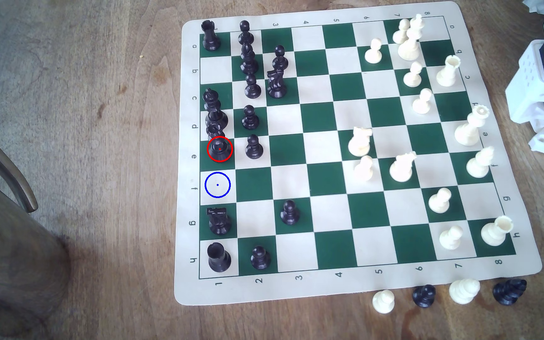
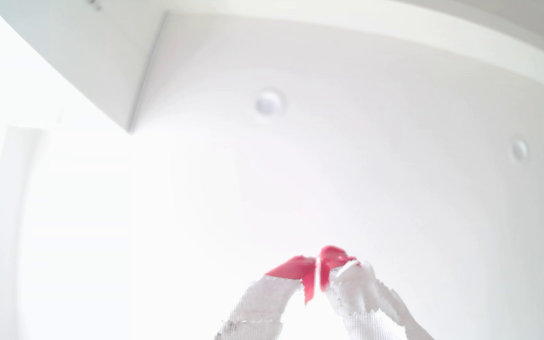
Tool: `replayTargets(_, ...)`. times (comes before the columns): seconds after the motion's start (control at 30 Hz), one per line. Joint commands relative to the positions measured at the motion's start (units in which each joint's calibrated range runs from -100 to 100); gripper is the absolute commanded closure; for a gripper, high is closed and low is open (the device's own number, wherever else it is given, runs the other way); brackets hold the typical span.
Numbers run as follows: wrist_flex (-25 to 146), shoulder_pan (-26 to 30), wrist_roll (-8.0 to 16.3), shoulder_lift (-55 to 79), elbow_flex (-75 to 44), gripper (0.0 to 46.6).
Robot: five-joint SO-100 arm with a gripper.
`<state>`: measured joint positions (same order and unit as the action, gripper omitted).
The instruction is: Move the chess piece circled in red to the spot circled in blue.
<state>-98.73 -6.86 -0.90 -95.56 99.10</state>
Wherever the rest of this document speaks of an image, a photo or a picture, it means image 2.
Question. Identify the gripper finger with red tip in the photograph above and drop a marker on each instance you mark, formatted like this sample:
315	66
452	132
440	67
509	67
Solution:
361	302
258	307

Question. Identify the round recessed ceiling light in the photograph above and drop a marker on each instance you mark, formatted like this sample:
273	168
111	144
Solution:
519	150
268	102

